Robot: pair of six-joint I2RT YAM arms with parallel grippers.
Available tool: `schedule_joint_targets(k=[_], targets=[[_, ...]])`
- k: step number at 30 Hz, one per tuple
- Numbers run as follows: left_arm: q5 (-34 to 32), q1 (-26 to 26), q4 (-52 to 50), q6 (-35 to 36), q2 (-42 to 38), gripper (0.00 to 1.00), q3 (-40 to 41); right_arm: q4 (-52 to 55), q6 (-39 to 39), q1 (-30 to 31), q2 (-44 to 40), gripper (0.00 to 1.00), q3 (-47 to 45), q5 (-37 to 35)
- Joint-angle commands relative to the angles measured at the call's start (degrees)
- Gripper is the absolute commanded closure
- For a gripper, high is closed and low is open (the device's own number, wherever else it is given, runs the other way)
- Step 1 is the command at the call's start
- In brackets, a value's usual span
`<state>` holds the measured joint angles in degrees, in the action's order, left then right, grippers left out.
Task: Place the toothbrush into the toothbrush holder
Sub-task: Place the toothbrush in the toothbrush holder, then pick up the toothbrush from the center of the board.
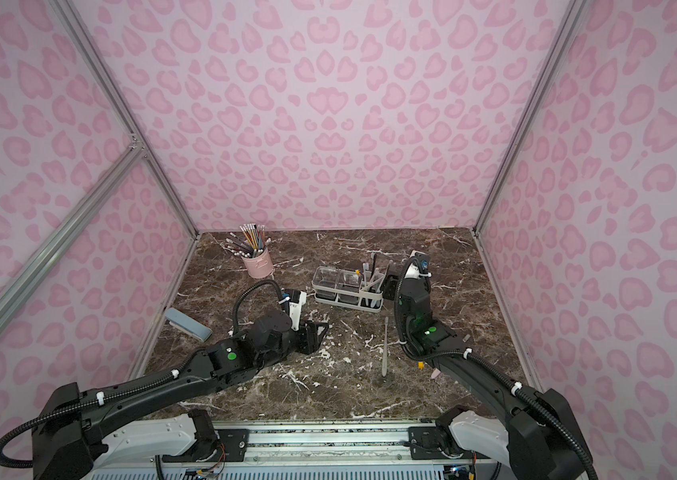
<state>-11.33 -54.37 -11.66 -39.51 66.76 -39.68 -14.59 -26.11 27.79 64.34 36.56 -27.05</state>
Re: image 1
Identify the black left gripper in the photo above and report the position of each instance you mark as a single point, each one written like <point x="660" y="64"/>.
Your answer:
<point x="311" y="336"/>

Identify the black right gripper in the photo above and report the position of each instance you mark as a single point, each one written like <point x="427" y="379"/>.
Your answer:
<point x="401" y="275"/>

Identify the light blue angled toothbrush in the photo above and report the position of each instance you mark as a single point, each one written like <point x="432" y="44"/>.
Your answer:
<point x="368" y="288"/>

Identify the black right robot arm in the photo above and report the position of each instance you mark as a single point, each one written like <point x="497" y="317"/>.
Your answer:
<point x="543" y="438"/>

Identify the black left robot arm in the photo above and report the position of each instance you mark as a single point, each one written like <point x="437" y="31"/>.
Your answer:
<point x="67" y="438"/>

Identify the cream toothbrush holder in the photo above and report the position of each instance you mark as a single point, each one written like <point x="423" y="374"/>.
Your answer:
<point x="341" y="288"/>

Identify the pink metal pencil bucket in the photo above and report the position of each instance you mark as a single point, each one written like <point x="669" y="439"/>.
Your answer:
<point x="260" y="266"/>

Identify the bundle of coloured pencils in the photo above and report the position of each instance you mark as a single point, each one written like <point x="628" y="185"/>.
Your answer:
<point x="250" y="242"/>

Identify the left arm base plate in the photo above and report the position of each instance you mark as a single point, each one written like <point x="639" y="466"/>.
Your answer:
<point x="227" y="444"/>

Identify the aluminium front rail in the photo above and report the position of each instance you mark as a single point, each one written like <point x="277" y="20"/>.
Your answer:
<point x="321" y="450"/>

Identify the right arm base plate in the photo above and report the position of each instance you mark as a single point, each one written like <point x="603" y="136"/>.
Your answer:
<point x="431" y="442"/>

